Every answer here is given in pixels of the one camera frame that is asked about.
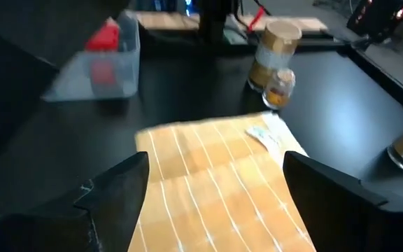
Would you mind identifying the small cork-top glass jar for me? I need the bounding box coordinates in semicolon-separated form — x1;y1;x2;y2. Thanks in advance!
262;68;297;111

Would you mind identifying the yellow folded cloth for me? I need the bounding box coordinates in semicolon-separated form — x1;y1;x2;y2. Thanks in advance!
127;111;318;252

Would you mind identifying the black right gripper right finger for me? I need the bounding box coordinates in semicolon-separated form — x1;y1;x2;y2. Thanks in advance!
283;150;388;252

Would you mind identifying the clear plastic bin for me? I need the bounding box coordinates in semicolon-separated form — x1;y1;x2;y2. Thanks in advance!
41;9;142;103

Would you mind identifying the black device red light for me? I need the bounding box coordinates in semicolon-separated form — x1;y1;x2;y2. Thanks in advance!
346;0;403;43

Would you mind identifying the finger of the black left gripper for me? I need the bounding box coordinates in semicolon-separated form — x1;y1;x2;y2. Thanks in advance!
0;29;59;165

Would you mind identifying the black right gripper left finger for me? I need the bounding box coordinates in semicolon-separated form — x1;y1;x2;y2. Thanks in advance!
73;150;150;252

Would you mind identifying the red-lid spice container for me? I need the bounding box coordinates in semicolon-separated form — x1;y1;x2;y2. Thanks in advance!
84;16;122;90

